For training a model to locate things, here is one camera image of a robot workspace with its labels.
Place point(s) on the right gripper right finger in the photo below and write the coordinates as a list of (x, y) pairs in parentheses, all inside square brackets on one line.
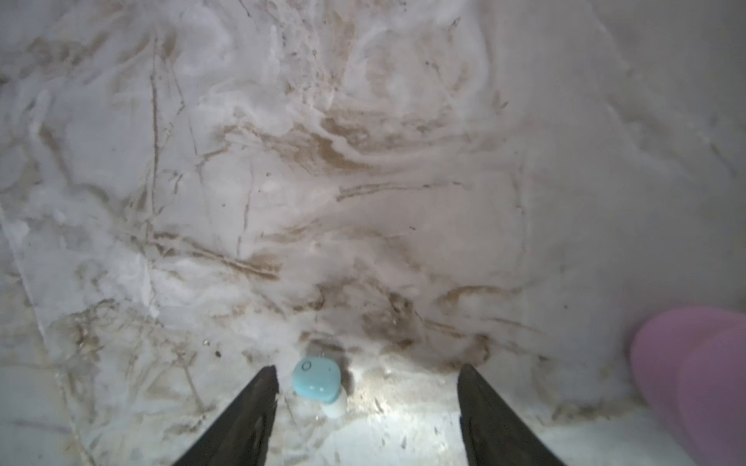
[(493, 433)]

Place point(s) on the pink earbud case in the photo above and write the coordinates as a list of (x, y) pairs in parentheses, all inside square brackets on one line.
[(689, 365)]

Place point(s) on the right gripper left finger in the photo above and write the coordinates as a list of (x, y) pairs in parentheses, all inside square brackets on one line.
[(240, 435)]

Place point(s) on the pale blue earbud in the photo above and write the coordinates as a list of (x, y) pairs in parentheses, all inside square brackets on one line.
[(320, 379)]

